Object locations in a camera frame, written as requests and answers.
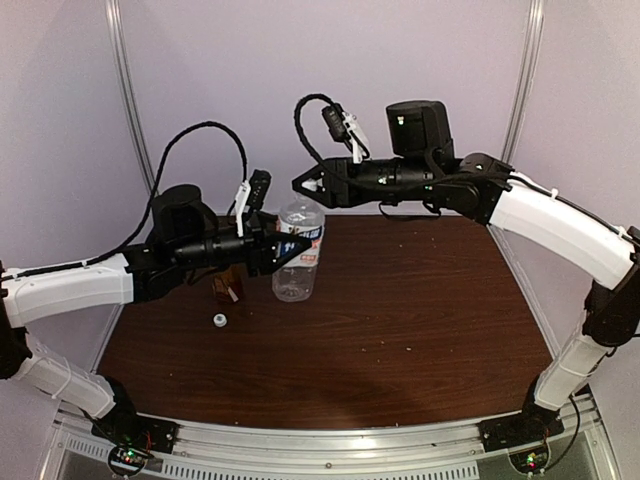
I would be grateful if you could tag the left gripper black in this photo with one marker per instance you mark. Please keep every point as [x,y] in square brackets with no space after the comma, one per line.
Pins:
[260,255]

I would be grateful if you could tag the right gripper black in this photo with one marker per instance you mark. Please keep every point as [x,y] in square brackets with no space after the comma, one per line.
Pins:
[334,194]

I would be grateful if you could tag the white water bottle cap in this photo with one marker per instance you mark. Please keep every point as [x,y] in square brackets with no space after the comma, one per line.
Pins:
[311,185]

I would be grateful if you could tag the clear water bottle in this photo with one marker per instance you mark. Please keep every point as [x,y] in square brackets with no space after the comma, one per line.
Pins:
[294,282]

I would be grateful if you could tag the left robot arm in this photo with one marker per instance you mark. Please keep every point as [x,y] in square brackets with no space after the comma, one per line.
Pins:
[185,237]

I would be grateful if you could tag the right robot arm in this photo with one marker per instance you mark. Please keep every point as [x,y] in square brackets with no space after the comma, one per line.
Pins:
[424,168]

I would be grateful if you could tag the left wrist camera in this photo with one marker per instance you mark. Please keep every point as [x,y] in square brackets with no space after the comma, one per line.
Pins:
[249,199]

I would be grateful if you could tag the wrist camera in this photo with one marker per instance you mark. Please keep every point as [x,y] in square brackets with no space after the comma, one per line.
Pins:
[344,128]
[249,199]

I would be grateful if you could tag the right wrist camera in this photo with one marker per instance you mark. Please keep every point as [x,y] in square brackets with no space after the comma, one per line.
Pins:
[344,128]

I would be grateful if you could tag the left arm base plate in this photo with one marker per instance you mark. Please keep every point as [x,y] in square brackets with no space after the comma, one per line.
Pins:
[136,444]

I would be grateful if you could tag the left aluminium corner post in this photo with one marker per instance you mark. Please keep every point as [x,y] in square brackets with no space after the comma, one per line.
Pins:
[127,91]

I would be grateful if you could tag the aluminium corner post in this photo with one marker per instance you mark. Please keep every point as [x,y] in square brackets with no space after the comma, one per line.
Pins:
[127,91]
[535,22]

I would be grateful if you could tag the right aluminium corner post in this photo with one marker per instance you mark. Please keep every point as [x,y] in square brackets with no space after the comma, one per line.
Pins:
[535,22]

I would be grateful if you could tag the front aluminium rail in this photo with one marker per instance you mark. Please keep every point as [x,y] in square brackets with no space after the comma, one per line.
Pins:
[448,450]

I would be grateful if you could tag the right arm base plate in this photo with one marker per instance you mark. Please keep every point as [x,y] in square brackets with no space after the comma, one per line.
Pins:
[526,440]

